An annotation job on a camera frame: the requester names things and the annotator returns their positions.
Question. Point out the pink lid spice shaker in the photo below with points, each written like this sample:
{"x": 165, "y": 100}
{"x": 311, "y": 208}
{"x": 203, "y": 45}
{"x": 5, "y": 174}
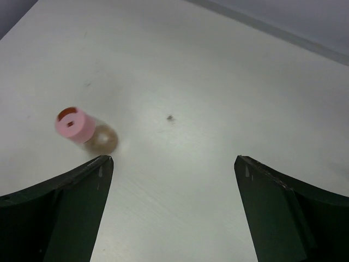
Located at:
{"x": 93, "y": 135}

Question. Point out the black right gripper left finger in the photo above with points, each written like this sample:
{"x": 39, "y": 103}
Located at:
{"x": 58, "y": 219}

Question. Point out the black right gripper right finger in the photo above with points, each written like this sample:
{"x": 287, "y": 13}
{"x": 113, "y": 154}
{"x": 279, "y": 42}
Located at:
{"x": 290, "y": 220}

